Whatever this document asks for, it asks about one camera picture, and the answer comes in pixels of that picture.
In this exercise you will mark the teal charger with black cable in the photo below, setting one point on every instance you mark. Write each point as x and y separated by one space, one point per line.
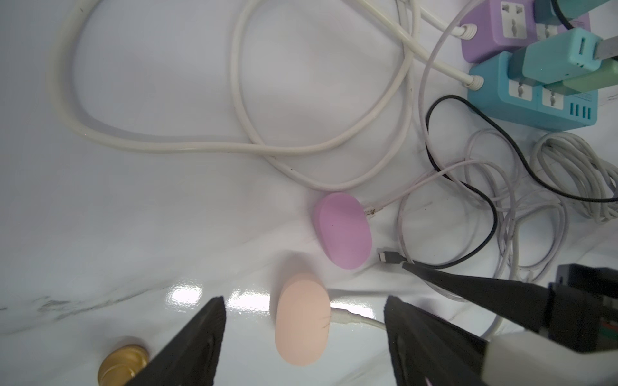
545 13

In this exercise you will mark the purple power strip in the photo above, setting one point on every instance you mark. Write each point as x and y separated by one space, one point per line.
508 26

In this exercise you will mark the teal power strip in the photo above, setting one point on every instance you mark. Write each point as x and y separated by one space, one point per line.
534 106

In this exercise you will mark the purple earbud case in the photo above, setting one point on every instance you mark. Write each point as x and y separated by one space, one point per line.
343 230

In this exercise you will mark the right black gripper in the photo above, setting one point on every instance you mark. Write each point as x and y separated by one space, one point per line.
582 300

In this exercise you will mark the green charger plug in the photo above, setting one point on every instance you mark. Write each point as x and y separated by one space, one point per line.
604 77

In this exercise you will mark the peach earbud case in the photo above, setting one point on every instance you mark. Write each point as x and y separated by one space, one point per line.
303 319

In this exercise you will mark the small brass knob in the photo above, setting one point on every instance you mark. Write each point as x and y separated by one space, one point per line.
122 365

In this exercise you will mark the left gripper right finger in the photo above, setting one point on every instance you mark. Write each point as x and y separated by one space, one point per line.
428 350

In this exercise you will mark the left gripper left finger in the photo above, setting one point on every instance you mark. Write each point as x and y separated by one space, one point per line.
191 358

